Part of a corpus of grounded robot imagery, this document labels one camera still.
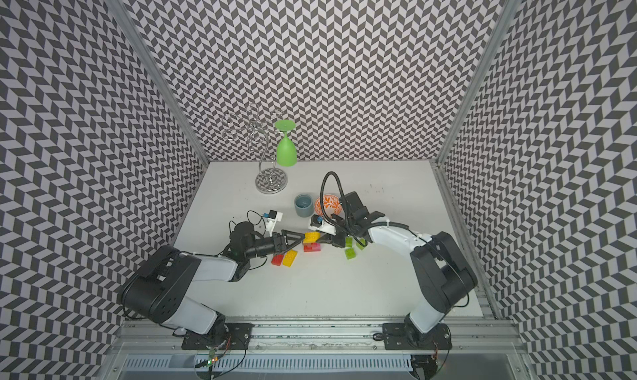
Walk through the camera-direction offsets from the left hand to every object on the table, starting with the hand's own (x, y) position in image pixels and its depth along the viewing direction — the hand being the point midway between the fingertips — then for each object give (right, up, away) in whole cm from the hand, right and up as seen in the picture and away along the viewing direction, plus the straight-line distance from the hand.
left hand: (302, 242), depth 82 cm
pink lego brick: (+5, -3, +6) cm, 8 cm away
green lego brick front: (+17, -6, +7) cm, 19 cm away
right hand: (+6, +1, +4) cm, 7 cm away
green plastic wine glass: (-7, +31, +10) cm, 33 cm away
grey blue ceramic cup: (-2, +11, +17) cm, 20 cm away
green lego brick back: (+15, +2, -5) cm, 16 cm away
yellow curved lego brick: (+3, +2, 0) cm, 3 cm away
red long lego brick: (-10, -8, +7) cm, 15 cm away
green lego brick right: (+19, 0, -3) cm, 19 cm away
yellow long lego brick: (-6, -7, +5) cm, 10 cm away
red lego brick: (+1, -4, +7) cm, 8 cm away
